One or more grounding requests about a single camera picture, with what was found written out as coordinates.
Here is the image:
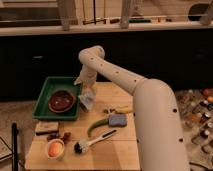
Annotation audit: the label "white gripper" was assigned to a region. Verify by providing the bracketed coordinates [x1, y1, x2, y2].
[74, 65, 97, 90]

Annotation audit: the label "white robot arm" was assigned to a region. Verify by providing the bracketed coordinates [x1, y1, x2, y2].
[76, 46, 190, 171]

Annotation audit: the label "white cup with orange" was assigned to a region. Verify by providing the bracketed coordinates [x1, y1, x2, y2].
[45, 139, 65, 160]

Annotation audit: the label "brown wooden bowl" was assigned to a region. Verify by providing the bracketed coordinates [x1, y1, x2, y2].
[48, 90, 76, 113]

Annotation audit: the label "green plastic tray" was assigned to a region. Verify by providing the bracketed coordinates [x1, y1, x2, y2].
[33, 77, 82, 121]

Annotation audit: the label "yellow banana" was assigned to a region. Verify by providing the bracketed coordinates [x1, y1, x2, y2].
[103, 106, 133, 114]

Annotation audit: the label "blue sponge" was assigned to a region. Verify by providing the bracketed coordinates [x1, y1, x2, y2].
[108, 114, 127, 127]

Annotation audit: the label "small brown toy pieces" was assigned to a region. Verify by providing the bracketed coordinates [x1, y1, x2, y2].
[47, 132, 71, 144]

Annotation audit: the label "brown wooden block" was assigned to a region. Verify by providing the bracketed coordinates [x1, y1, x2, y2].
[35, 121, 59, 135]

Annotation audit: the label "white dish brush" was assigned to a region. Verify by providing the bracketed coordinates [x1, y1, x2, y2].
[74, 129, 117, 154]

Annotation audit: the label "black metal stand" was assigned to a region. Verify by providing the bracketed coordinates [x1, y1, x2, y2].
[0, 122, 22, 171]

